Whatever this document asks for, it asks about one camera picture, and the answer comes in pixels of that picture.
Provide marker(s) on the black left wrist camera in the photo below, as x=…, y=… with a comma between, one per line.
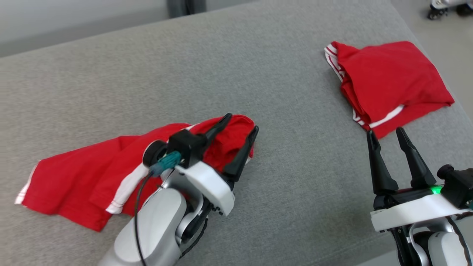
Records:
x=184, y=146

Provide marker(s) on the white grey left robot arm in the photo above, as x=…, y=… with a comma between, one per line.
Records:
x=155, y=229

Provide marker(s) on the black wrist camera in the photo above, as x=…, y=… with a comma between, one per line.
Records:
x=184, y=146
x=460, y=184

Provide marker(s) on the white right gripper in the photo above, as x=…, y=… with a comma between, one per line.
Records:
x=414, y=212

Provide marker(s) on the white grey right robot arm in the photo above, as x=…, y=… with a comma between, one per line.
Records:
x=443, y=251

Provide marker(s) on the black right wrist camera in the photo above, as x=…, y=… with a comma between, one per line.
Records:
x=460, y=184

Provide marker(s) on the red white-striped shorts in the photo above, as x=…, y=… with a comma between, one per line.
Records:
x=74, y=184

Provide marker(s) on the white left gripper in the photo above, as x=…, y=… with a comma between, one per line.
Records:
x=210, y=188

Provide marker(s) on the wheeled robot base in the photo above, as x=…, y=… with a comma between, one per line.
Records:
x=449, y=7

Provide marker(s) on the red number 23 basketball jersey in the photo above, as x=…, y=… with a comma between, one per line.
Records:
x=388, y=81

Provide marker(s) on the grey metal wall post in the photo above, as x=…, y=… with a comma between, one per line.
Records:
x=186, y=7

